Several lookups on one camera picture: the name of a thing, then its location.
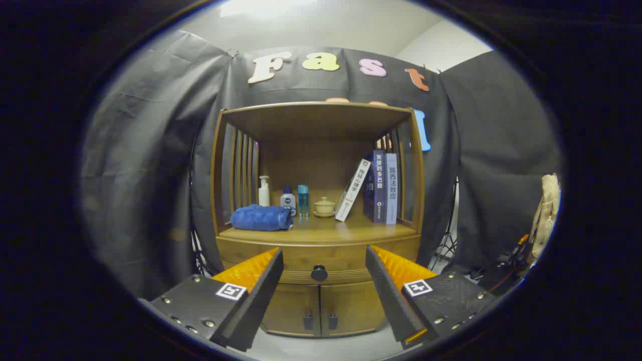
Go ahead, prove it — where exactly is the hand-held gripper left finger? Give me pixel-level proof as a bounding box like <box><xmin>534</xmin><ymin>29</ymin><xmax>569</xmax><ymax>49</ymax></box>
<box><xmin>149</xmin><ymin>247</ymin><xmax>284</xmax><ymax>352</ymax></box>

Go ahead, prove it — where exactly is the blue rolled towel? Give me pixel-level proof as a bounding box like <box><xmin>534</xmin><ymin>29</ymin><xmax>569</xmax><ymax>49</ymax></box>
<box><xmin>230</xmin><ymin>204</ymin><xmax>294</xmax><ymax>232</ymax></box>

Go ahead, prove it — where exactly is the pale grey book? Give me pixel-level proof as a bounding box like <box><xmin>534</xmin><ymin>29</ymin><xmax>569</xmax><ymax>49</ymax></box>
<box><xmin>385</xmin><ymin>153</ymin><xmax>399</xmax><ymax>225</ymax></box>

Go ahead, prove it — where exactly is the black tool with orange tip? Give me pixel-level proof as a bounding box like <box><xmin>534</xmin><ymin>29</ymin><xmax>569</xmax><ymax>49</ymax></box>
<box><xmin>502</xmin><ymin>233</ymin><xmax>531</xmax><ymax>266</ymax></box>

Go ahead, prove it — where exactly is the beige lidded teacup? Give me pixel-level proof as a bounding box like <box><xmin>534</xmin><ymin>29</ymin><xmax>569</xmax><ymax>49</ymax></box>
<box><xmin>313</xmin><ymin>197</ymin><xmax>336</xmax><ymax>218</ymax></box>

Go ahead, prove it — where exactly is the wooden cabinet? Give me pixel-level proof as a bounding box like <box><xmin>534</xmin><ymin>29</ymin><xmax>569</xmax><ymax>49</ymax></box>
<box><xmin>211</xmin><ymin>102</ymin><xmax>426</xmax><ymax>337</ymax></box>

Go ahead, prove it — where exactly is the tangle of floor cables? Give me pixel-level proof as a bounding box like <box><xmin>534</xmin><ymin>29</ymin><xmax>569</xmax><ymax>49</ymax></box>
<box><xmin>471</xmin><ymin>251</ymin><xmax>527</xmax><ymax>296</ymax></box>

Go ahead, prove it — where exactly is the white book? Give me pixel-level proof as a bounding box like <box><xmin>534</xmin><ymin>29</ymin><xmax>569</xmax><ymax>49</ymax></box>
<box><xmin>335</xmin><ymin>158</ymin><xmax>372</xmax><ymax>222</ymax></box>

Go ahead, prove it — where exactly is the black light stand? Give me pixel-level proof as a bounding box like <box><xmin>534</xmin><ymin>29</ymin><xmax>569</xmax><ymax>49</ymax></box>
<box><xmin>190</xmin><ymin>135</ymin><xmax>212</xmax><ymax>277</ymax></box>
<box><xmin>429</xmin><ymin>175</ymin><xmax>459</xmax><ymax>271</ymax></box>

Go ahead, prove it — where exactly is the white bottle with blue cap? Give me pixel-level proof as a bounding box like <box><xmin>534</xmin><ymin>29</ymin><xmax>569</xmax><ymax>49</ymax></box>
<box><xmin>280</xmin><ymin>186</ymin><xmax>297</xmax><ymax>216</ymax></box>

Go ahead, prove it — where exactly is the dark blue book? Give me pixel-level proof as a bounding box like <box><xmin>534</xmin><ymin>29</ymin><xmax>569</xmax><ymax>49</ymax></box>
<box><xmin>363</xmin><ymin>149</ymin><xmax>387</xmax><ymax>224</ymax></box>

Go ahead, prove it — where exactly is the wooden countertop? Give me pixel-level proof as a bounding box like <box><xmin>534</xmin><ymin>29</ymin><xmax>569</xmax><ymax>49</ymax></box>
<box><xmin>219</xmin><ymin>213</ymin><xmax>419</xmax><ymax>245</ymax></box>

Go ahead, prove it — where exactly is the beige cloth bag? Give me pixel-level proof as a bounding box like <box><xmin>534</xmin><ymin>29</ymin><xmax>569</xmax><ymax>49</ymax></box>
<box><xmin>531</xmin><ymin>173</ymin><xmax>561</xmax><ymax>261</ymax></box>

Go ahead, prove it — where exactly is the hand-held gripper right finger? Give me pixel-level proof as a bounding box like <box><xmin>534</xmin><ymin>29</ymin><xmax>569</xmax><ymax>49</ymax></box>
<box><xmin>365</xmin><ymin>245</ymin><xmax>496</xmax><ymax>350</ymax></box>

